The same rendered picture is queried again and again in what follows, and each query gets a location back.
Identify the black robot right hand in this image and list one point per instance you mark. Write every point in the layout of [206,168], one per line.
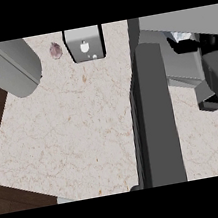
[188,46]

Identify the dark grey microwave door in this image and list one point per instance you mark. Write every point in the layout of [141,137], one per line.
[156,116]

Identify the purple garlic bulb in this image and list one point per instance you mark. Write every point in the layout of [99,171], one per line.
[55,51]

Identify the large pale grey rounded block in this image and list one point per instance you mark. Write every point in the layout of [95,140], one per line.
[9,67]

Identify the small pale grey object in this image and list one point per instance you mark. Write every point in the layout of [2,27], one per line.
[66,199]

